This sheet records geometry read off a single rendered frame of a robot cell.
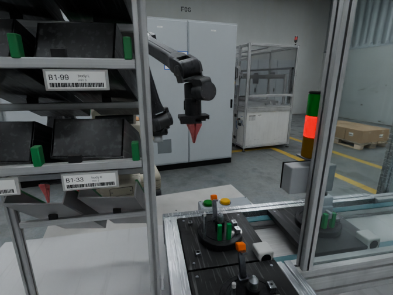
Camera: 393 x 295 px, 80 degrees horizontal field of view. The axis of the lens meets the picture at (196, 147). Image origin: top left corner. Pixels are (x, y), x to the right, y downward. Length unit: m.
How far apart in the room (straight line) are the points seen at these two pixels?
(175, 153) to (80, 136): 3.39
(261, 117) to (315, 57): 6.67
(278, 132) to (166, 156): 2.60
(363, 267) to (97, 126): 0.79
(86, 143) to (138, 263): 0.52
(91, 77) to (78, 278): 0.66
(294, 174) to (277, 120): 4.65
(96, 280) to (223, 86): 3.44
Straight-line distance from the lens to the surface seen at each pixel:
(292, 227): 0.88
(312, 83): 11.29
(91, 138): 0.47
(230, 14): 9.25
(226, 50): 3.96
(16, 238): 0.75
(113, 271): 0.88
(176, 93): 3.67
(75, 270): 0.92
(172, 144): 3.78
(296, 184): 0.63
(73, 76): 0.40
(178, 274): 0.70
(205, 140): 3.93
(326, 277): 0.81
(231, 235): 0.76
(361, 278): 0.89
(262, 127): 5.06
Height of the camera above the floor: 1.44
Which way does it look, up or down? 16 degrees down
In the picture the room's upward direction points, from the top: straight up
